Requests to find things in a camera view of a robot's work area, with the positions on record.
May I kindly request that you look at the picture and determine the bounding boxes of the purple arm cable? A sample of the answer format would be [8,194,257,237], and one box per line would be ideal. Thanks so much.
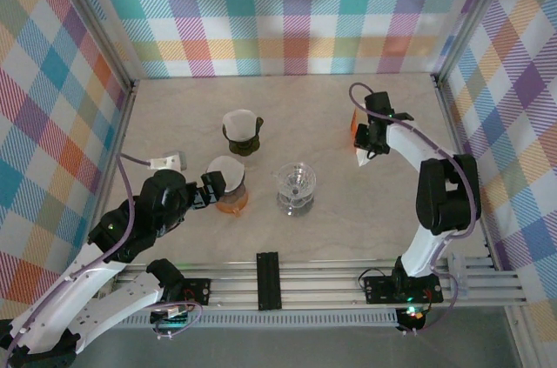
[0,152,156,368]
[348,82,478,337]

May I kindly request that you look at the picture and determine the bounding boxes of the grey ribbed glass server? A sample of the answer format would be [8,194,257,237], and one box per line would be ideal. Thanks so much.
[276,193,315,218]

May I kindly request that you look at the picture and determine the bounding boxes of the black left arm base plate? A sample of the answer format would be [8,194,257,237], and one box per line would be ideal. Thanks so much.
[180,277,213,305]

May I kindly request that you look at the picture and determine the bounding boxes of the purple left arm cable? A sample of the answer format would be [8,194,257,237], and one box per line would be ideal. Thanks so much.
[0,152,156,368]

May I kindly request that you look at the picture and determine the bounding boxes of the aluminium frame post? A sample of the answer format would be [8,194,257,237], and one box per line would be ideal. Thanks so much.
[430,0,519,82]
[45,0,139,87]

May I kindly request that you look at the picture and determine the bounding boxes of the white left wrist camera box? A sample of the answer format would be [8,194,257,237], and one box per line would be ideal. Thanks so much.
[149,149,190,172]

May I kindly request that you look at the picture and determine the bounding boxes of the clear plastic coffee dripper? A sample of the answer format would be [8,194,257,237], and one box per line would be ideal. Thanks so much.
[271,161,318,212]

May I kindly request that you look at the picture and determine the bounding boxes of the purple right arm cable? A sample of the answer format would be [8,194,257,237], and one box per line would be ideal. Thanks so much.
[348,82,478,337]

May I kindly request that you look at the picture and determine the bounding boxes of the clear plastic rail bracket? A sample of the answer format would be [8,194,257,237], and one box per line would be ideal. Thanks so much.
[446,252,472,299]

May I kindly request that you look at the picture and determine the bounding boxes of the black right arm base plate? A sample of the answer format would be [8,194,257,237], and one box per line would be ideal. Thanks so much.
[362,274,445,304]

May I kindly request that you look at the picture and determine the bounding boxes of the green plastic coffee dripper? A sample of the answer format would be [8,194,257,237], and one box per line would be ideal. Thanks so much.
[221,115,265,157]

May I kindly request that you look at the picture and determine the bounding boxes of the grey slotted cable duct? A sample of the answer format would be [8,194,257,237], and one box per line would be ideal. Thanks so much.
[93,309,400,330]

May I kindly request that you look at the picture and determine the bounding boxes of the orange white filter package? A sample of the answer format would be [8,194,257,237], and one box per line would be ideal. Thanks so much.
[349,106,376,169]

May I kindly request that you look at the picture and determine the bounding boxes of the orange glass server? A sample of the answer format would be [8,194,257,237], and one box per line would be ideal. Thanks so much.
[214,187,251,217]

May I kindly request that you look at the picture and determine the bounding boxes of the aluminium table side rail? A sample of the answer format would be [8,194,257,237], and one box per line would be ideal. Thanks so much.
[430,73,500,267]
[89,78,139,264]

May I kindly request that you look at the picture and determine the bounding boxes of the aluminium front rail assembly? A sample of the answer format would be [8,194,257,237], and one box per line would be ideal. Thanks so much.
[115,254,528,312]

